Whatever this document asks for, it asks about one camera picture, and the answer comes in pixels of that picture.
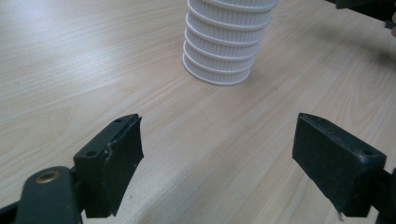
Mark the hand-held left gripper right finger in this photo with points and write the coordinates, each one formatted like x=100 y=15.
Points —
x=336 y=161

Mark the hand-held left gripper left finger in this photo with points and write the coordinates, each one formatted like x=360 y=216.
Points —
x=106 y=168

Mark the stack of white paper cups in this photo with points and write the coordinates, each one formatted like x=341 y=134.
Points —
x=224 y=43

